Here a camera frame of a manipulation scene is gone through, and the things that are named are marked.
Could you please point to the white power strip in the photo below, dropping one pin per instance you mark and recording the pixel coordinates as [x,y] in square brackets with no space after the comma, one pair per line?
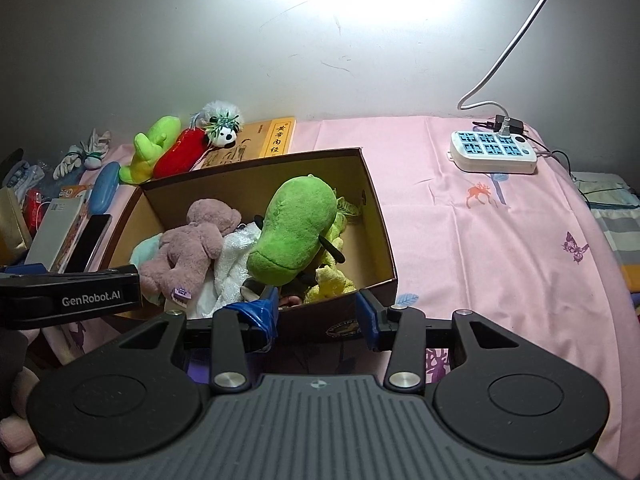
[492,152]

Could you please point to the pink printed bedsheet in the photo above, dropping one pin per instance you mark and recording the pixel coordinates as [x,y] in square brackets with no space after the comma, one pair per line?
[475,270]

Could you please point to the red packet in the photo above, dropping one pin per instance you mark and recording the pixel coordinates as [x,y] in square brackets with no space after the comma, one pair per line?
[35,210]

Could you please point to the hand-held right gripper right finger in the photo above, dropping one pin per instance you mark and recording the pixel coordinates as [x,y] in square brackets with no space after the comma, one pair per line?
[365,320]

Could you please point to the dark oval object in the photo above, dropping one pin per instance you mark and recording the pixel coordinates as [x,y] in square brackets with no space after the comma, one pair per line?
[10,160]

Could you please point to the white fluffy sock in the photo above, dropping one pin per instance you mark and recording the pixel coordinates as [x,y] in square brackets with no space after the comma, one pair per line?
[235,260]

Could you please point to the yellow paper bag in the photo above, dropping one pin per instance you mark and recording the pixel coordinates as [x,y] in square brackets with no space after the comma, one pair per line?
[12,225]

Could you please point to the red plush toy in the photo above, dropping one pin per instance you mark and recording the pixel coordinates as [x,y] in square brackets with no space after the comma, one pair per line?
[180,155]

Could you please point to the person's left hand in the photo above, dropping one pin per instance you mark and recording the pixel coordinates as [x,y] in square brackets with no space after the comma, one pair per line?
[22,395]

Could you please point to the brown hardcover book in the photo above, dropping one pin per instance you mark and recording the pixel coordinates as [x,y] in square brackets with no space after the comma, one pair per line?
[275,140]

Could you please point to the white gloves bundle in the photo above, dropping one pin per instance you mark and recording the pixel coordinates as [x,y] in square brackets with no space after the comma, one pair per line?
[67,162]

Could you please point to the mint green cloth pouch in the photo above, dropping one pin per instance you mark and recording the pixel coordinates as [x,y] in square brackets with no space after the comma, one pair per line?
[147,247]

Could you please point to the lime green plush toy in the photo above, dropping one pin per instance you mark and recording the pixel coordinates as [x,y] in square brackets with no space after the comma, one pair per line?
[147,152]

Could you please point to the clear plastic bag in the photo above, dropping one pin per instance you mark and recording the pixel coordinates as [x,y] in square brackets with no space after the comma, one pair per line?
[30,177]

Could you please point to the white rabbit-shaped cloth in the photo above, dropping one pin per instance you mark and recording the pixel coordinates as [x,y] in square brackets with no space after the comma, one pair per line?
[95,152]

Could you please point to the dark green plush toy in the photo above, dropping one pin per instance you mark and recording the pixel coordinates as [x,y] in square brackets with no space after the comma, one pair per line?
[295,220]

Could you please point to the white soft cloth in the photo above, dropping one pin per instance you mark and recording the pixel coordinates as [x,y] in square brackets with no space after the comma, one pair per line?
[205,302]

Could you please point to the panda plush toy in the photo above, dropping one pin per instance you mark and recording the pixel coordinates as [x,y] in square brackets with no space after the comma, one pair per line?
[225,130]

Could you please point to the pink plush bear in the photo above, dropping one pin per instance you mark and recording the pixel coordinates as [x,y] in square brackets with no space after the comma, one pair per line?
[195,245]

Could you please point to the striped folded cloth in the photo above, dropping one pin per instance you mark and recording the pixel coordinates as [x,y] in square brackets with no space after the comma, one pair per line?
[615,220]

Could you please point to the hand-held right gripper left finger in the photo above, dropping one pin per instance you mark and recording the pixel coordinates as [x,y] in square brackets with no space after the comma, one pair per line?
[266,315]

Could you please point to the black charger plug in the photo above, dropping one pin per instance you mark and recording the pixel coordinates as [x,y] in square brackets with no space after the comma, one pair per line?
[505,124]

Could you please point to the blue glasses case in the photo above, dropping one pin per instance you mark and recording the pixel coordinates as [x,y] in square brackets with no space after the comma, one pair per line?
[105,190]

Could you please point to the orange printed book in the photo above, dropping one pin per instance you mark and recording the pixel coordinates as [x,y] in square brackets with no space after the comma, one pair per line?
[75,242]

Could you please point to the black smartphone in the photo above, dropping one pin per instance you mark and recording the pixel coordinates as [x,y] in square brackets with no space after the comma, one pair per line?
[87,245]

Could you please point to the yellow plush toy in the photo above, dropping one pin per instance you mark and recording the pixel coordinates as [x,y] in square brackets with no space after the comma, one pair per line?
[332,282]

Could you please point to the brown cardboard box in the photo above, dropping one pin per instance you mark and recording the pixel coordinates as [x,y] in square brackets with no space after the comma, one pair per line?
[370,220]

